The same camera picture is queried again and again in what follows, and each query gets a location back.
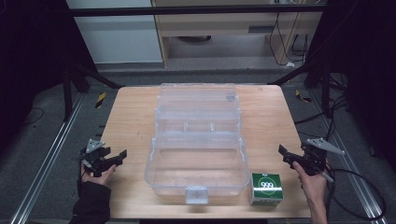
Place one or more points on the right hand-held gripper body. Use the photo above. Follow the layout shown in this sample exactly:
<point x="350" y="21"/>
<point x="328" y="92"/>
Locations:
<point x="315" y="155"/>

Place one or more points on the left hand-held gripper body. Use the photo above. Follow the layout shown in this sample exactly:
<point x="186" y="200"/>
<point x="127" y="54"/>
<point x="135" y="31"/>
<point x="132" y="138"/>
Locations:
<point x="97" y="157"/>

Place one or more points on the green medicine box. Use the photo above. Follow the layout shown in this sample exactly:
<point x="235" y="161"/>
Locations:
<point x="267" y="188"/>

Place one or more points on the clear plastic storage box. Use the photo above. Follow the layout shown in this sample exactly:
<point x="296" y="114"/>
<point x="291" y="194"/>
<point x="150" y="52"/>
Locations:
<point x="197" y="141"/>

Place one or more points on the person's left hand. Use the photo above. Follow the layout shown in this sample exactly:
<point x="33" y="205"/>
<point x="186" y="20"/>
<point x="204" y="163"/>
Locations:
<point x="99" y="178"/>

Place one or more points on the person's right hand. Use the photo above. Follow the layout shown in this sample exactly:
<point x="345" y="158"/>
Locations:
<point x="311" y="184"/>

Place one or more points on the yellow black hazard tape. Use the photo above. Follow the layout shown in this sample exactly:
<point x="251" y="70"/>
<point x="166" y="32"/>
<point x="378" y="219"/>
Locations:
<point x="302" y="96"/>
<point x="100" y="100"/>

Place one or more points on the black metal stand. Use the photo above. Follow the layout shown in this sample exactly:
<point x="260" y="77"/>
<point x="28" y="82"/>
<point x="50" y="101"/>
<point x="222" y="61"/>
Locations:
<point x="314" y="81"/>
<point x="77" y="79"/>

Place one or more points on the white cabinet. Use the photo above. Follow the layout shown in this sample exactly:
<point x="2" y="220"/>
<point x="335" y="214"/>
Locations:
<point x="118" y="32"/>

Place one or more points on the wooden desk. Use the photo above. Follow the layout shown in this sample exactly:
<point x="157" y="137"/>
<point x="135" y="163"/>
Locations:
<point x="230" y="45"/>

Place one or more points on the black horizontal bar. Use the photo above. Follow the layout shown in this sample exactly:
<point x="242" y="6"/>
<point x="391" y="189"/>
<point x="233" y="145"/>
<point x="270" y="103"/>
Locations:
<point x="196" y="10"/>

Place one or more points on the aluminium floor rail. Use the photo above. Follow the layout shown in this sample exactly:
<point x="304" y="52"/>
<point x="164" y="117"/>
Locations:
<point x="347" y="155"/>
<point x="46" y="161"/>

